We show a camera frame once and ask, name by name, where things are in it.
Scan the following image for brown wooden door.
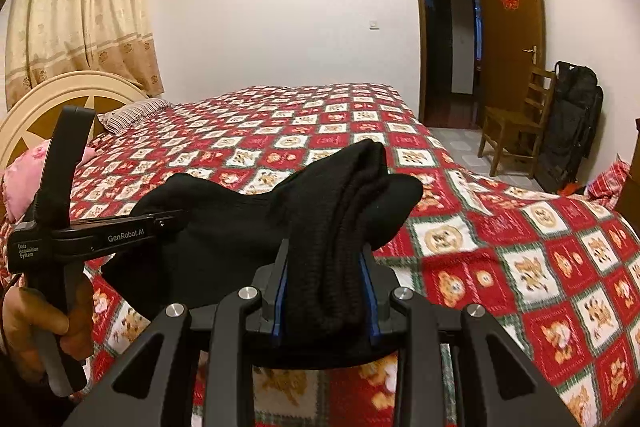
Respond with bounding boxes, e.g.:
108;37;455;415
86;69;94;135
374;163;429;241
477;0;547;118

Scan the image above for black pants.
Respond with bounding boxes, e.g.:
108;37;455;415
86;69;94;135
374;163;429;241
100;138;425;370

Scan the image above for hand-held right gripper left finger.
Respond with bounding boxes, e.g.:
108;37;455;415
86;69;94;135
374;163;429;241
62;239;291;427

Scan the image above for black bag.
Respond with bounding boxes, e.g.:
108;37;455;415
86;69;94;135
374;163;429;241
534;61;604;194

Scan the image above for person's left hand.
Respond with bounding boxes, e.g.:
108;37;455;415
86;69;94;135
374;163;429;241
0;279;97;380

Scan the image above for red printed blanket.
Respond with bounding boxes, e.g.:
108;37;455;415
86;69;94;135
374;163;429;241
0;82;640;427

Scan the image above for beige patterned curtain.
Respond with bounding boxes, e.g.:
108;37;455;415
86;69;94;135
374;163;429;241
5;0;166;110

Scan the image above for striped pillow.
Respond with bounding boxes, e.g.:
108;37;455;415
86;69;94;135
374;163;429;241
97;98;176;135

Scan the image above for pink pillow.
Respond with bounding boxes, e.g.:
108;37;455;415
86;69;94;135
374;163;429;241
2;144;96;218

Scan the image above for red plaid cloth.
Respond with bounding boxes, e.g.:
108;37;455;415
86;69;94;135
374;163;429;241
586;155;632;208

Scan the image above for brown wooden cabinet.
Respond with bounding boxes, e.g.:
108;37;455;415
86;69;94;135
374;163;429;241
615;117;640;228

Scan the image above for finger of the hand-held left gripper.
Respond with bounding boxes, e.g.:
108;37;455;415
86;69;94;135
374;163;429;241
150;209;187;232

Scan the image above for cream wooden headboard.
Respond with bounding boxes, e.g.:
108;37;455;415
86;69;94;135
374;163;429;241
0;69;148;168

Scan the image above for wooden chair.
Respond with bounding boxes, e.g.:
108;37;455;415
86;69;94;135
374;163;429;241
477;66;557;178

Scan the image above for brown door frame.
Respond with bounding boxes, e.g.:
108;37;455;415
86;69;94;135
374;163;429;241
410;0;486;125

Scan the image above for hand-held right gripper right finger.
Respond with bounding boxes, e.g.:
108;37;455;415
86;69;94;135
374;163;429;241
357;252;581;427

